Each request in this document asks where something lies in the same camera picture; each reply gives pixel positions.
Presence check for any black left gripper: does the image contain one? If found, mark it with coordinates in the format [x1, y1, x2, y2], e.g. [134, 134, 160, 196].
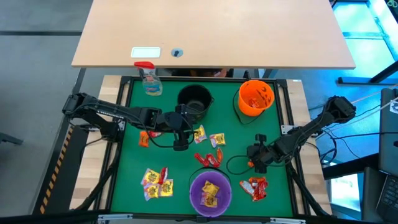
[169, 105, 195, 152]

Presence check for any purple pumpkin bucket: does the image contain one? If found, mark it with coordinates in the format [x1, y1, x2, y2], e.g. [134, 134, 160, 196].
[188, 166, 233, 218]

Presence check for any black halloween bucket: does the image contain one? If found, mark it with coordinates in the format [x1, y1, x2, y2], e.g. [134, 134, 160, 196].
[177, 84, 215, 124]

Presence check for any orange pumpkin bucket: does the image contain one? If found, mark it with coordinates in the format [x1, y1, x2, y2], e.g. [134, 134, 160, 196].
[232, 79, 275, 126]

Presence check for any clear spray bottle red trigger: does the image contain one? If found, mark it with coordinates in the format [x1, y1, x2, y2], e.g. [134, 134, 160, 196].
[134, 61, 164, 96]

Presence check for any green table mat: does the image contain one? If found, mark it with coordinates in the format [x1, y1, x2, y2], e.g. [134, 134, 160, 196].
[110, 80, 295, 218]

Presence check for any white rectangular desk plate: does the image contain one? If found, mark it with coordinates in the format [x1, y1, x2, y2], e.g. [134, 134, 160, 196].
[130, 46, 162, 58]

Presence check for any black floor beam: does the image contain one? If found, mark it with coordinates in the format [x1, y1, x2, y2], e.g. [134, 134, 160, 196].
[323, 154, 380, 180]

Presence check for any light wooden desk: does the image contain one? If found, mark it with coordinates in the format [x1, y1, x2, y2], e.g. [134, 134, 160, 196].
[71, 0, 357, 70]

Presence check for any grey laptop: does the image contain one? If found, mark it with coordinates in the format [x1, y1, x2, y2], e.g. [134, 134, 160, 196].
[375, 88, 398, 222]

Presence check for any black desk foot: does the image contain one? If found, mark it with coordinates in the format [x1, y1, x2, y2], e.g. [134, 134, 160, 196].
[338, 60, 398, 85]

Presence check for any black hazard striped ramp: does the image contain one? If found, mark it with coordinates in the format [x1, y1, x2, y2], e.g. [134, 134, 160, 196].
[32, 124, 91, 215]

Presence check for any black furniture leg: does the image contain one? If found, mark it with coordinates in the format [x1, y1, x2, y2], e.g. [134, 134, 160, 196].
[0, 131, 24, 146]

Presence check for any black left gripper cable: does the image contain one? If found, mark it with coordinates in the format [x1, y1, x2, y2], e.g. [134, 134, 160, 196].
[136, 119, 177, 149]

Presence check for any black aluminium table frame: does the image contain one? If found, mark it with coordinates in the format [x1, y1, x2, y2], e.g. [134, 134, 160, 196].
[70, 75, 335, 224]

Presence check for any black floor cable bundle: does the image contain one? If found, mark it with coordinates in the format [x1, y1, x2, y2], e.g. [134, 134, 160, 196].
[317, 136, 340, 166]

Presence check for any silver frame bracket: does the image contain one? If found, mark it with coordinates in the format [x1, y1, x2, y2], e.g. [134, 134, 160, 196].
[269, 217, 307, 224]
[98, 213, 134, 224]

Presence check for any long black floor cable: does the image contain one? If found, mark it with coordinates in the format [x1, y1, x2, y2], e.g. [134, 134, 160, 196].
[326, 131, 398, 140]

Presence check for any white orange floor cable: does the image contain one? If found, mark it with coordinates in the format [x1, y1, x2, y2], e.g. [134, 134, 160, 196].
[351, 83, 398, 105]

